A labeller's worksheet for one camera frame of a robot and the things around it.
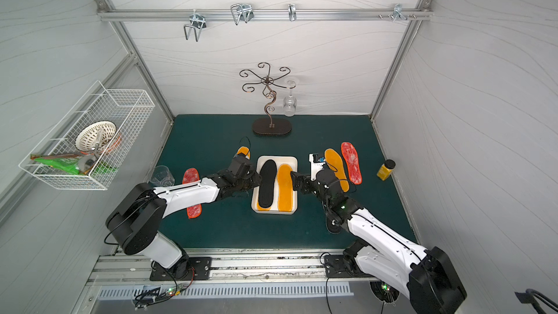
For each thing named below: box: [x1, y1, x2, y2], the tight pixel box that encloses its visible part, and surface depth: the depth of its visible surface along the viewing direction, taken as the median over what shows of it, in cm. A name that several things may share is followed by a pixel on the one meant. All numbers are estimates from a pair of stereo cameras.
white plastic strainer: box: [74, 119, 117, 154], surface depth 67 cm
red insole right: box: [340, 141, 363, 185], surface depth 104 cm
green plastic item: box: [33, 156, 117, 176], surface depth 56 cm
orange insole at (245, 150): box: [236, 146, 251, 160], surface depth 109 cm
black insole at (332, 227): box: [325, 216, 342, 235], surface depth 83 cm
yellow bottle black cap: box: [376, 159, 396, 181], surface depth 93 cm
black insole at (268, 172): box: [257, 159, 277, 208], surface depth 92 cm
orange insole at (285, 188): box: [277, 163, 294, 212], surface depth 94 cm
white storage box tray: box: [251, 155, 299, 215], surface depth 92 cm
